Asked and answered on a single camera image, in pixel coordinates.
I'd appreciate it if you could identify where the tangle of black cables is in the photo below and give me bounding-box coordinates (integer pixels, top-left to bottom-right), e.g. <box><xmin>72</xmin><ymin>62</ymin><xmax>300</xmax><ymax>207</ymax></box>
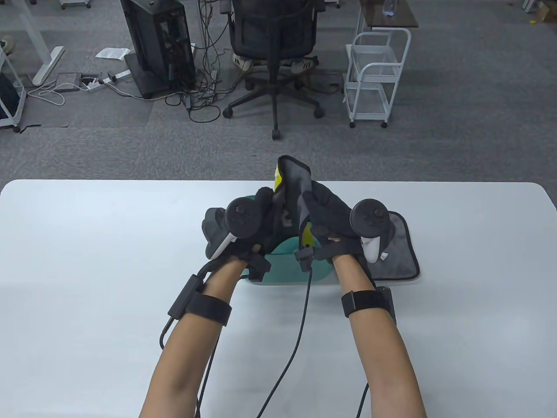
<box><xmin>164</xmin><ymin>0</ymin><xmax>233</xmax><ymax>124</ymax></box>

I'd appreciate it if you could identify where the green plastic bin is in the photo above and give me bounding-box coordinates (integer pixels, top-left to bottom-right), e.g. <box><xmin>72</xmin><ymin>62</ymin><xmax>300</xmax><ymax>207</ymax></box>
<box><xmin>246</xmin><ymin>194</ymin><xmax>336</xmax><ymax>283</ymax></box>

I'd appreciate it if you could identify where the short grey wrist cable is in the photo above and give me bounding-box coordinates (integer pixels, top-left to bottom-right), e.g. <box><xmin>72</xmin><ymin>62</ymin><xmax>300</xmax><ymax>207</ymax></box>
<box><xmin>197</xmin><ymin>260</ymin><xmax>220</xmax><ymax>283</ymax></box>

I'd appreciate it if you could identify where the brown side table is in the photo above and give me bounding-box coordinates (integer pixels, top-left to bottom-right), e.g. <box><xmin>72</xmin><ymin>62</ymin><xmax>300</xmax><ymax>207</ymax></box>
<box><xmin>359</xmin><ymin>0</ymin><xmax>419</xmax><ymax>30</ymax></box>

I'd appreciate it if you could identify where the black glove cable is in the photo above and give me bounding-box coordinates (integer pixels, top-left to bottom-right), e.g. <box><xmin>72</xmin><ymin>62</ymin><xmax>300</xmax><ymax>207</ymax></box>
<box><xmin>195</xmin><ymin>331</ymin><xmax>219</xmax><ymax>418</ymax></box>
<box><xmin>256</xmin><ymin>261</ymin><xmax>315</xmax><ymax>418</ymax></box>

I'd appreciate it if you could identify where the white wire rolling cart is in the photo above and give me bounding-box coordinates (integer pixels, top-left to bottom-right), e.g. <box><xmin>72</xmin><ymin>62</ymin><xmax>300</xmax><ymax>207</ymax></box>
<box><xmin>343</xmin><ymin>27</ymin><xmax>412</xmax><ymax>129</ymax></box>

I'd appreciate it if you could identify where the person's left forearm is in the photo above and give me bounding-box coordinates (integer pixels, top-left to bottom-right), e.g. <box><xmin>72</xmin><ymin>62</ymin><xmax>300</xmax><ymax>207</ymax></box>
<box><xmin>138</xmin><ymin>257</ymin><xmax>253</xmax><ymax>418</ymax></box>

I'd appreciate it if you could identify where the person's left hand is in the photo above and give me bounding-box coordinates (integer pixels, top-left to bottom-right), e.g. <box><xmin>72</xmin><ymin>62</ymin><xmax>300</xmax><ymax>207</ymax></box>
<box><xmin>213</xmin><ymin>186</ymin><xmax>279</xmax><ymax>283</ymax></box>

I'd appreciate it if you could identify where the person's right forearm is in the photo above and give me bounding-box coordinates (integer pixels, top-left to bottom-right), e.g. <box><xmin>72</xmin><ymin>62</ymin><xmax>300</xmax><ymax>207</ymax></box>
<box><xmin>333</xmin><ymin>253</ymin><xmax>429</xmax><ymax>418</ymax></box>

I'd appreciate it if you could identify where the grey hand towel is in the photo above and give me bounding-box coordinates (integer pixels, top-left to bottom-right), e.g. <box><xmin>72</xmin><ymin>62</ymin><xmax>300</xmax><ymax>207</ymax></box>
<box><xmin>270</xmin><ymin>155</ymin><xmax>316</xmax><ymax>251</ymax></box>
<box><xmin>370</xmin><ymin>211</ymin><xmax>421</xmax><ymax>281</ymax></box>

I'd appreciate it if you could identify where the white desk leg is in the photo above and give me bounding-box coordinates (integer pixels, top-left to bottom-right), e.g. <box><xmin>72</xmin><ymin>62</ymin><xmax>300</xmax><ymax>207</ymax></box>
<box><xmin>191</xmin><ymin>0</ymin><xmax>207</xmax><ymax>55</ymax></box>
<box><xmin>17</xmin><ymin>0</ymin><xmax>66</xmax><ymax>86</ymax></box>

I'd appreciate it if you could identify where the white metal cart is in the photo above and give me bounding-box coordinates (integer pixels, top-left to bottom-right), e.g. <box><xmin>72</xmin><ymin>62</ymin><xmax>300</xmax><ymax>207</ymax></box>
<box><xmin>0</xmin><ymin>44</ymin><xmax>27</xmax><ymax>132</ymax></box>

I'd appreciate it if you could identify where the person's right hand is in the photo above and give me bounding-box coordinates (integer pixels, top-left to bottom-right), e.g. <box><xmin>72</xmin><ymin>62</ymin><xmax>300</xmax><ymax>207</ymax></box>
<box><xmin>295</xmin><ymin>181</ymin><xmax>364</xmax><ymax>270</ymax></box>

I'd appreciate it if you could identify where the white paper sheet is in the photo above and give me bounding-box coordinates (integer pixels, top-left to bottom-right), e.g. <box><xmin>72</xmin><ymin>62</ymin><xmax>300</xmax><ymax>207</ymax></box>
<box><xmin>95</xmin><ymin>47</ymin><xmax>131</xmax><ymax>60</ymax></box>

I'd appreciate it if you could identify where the black office chair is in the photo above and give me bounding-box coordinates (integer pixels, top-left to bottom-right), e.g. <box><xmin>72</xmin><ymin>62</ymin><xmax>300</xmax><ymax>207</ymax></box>
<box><xmin>222</xmin><ymin>0</ymin><xmax>326</xmax><ymax>141</ymax></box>

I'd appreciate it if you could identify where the white coiled cable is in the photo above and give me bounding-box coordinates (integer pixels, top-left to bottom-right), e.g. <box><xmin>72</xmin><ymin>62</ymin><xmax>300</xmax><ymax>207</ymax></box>
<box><xmin>26</xmin><ymin>80</ymin><xmax>87</xmax><ymax>106</ymax></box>

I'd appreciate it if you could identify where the black computer tower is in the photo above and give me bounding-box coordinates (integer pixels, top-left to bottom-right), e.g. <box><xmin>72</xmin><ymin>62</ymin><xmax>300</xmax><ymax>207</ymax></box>
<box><xmin>120</xmin><ymin>0</ymin><xmax>197</xmax><ymax>99</ymax></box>

